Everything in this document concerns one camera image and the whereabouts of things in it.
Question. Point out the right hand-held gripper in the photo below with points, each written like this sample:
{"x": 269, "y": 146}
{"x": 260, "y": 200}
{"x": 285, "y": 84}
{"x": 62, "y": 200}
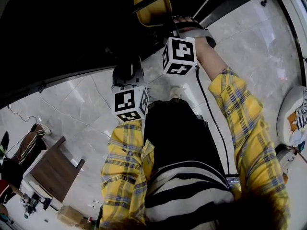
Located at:
{"x": 182, "y": 54}

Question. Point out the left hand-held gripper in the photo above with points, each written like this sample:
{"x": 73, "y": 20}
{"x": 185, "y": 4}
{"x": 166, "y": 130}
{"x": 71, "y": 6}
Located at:
{"x": 127, "y": 102}

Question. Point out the yellow plastic tray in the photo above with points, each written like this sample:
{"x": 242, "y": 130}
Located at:
{"x": 156, "y": 8}

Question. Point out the person's right forearm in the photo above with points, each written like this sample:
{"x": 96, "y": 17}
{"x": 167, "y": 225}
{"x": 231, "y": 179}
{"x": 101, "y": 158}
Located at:
{"x": 239, "y": 109}

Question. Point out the person's left forearm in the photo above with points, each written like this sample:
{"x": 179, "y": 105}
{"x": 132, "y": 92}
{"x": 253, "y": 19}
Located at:
{"x": 122, "y": 164}

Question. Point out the person's right hand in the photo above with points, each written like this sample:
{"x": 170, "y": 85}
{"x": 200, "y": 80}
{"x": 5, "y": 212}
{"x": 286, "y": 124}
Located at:
{"x": 187, "y": 23}

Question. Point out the person's pale shoe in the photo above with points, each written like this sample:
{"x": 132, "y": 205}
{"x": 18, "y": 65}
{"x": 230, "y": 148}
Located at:
{"x": 46, "y": 129}
{"x": 175, "y": 93}

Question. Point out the person's black skirt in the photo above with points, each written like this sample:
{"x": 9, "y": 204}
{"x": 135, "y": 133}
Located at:
{"x": 177, "y": 133}

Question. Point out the dark wooden table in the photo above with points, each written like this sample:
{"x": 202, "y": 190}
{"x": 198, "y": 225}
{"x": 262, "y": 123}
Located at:
{"x": 56, "y": 166}

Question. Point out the person's striped shirt torso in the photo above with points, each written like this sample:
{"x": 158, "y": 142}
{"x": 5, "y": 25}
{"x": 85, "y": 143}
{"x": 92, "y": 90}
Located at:
{"x": 182, "y": 195}

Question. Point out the grey round pouf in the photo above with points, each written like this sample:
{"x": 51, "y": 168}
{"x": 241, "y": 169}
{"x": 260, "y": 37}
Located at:
{"x": 284, "y": 114}

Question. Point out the brown cardboard box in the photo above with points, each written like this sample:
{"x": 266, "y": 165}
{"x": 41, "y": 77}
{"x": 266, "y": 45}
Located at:
{"x": 69, "y": 214}

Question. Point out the black screen device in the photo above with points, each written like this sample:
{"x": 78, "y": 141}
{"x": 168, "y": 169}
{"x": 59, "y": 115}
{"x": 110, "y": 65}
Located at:
{"x": 232, "y": 181}

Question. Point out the black and white striped cloth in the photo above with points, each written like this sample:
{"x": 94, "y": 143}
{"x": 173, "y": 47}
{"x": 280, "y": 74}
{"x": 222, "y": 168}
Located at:
{"x": 302, "y": 114}

